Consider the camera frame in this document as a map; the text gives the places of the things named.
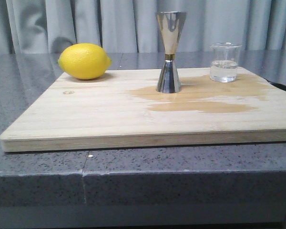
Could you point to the grey curtain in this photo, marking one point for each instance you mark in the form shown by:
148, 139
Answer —
126, 26

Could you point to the small glass beaker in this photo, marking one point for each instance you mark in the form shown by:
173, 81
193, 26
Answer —
225, 61

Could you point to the silver double jigger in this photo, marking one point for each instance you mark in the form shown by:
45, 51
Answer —
171, 24

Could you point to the light wooden cutting board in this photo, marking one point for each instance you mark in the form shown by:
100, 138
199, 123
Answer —
123, 109

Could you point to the yellow lemon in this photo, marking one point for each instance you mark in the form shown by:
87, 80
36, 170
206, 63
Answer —
84, 61

